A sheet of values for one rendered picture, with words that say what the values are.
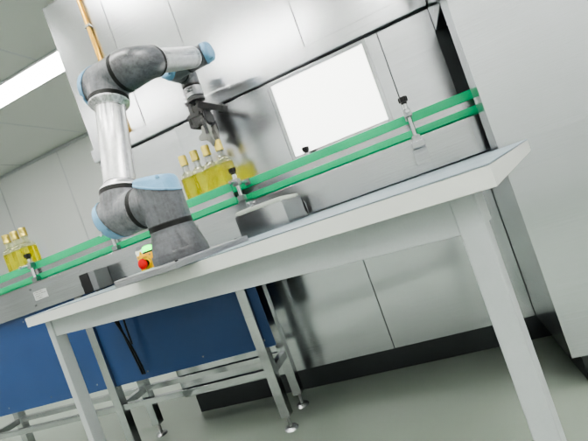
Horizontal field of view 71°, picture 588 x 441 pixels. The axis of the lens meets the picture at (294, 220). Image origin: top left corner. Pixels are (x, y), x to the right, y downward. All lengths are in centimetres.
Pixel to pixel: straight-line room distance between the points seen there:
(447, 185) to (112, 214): 86
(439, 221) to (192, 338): 128
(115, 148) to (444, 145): 103
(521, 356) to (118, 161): 105
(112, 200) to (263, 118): 83
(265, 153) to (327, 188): 38
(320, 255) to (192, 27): 145
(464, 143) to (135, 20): 153
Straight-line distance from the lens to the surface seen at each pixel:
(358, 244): 77
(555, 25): 144
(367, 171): 151
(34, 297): 220
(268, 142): 179
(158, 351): 189
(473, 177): 64
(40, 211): 692
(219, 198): 159
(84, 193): 636
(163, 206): 110
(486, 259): 71
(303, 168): 157
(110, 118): 132
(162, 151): 205
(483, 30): 141
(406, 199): 67
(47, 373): 232
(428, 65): 176
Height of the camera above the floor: 77
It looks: 1 degrees down
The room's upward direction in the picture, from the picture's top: 20 degrees counter-clockwise
